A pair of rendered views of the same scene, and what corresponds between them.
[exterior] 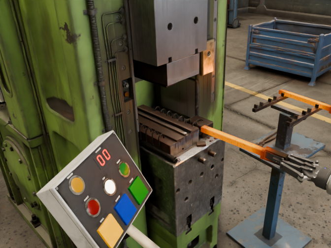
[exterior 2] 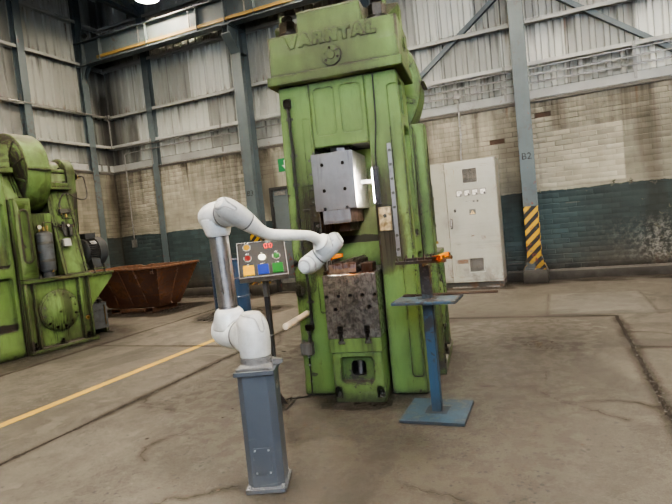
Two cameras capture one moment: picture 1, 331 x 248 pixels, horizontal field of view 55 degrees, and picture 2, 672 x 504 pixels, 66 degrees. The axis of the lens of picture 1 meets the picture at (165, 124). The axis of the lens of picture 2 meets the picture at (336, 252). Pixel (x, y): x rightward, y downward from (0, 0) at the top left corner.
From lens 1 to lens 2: 3.26 m
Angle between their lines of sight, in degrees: 61
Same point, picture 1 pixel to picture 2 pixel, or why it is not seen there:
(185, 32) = (336, 195)
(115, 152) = (277, 247)
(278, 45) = not seen: outside the picture
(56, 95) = not seen: hidden behind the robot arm
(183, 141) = (340, 267)
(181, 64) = (334, 213)
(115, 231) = (250, 271)
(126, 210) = (262, 269)
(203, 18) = (351, 187)
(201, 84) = (382, 238)
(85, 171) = (254, 246)
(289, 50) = not seen: outside the picture
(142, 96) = (375, 253)
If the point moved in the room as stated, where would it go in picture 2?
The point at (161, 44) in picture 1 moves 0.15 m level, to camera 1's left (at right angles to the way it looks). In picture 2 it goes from (318, 199) to (308, 201)
